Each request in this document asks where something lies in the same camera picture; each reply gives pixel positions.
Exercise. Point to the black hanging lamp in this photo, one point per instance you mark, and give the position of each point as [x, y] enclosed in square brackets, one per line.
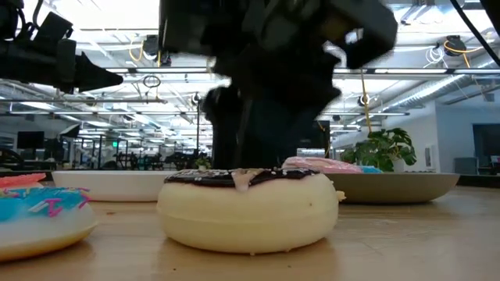
[70, 130]

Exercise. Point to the large chocolate iced donut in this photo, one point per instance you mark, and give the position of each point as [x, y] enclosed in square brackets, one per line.
[250, 214]

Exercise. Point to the small green plant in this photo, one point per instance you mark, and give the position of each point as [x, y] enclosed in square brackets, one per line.
[202, 163]

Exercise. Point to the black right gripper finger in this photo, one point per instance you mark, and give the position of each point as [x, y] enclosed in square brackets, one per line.
[277, 136]
[224, 132]

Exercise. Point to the grey cabinet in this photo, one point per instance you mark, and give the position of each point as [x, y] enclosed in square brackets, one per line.
[465, 166]

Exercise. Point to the grey round plate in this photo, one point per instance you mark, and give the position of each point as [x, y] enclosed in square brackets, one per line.
[394, 189]

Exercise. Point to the white round plate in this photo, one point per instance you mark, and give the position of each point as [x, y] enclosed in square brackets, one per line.
[113, 185]

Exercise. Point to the green potted plant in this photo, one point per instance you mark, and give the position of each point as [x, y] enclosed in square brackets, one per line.
[384, 150]

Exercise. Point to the small red iced donut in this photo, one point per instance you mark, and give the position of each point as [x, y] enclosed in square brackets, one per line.
[19, 180]

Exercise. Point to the silver ventilation duct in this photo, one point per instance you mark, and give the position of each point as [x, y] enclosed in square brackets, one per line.
[429, 91]

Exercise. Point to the small blue sprinkled donut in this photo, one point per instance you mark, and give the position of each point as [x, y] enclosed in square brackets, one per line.
[43, 226]

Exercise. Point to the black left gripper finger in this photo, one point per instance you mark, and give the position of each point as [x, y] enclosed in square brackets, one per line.
[93, 74]

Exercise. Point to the large blue iced donut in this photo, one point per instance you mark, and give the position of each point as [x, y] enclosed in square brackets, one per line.
[371, 170]

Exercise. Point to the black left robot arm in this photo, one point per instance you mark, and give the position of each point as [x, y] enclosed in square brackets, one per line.
[8, 15]

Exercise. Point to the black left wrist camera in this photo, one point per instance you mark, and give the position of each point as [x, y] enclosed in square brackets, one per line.
[54, 27]

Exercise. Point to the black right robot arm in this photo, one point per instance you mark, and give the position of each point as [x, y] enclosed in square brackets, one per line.
[493, 9]

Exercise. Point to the dark wall screen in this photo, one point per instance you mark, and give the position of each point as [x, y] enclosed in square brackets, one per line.
[487, 140]

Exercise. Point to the black wall monitor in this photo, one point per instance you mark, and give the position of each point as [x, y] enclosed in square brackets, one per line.
[30, 139]

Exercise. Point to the small round ceiling reel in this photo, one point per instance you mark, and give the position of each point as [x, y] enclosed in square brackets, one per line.
[364, 100]
[196, 98]

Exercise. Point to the large pink iced donut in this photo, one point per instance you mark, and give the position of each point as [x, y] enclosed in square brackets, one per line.
[324, 166]

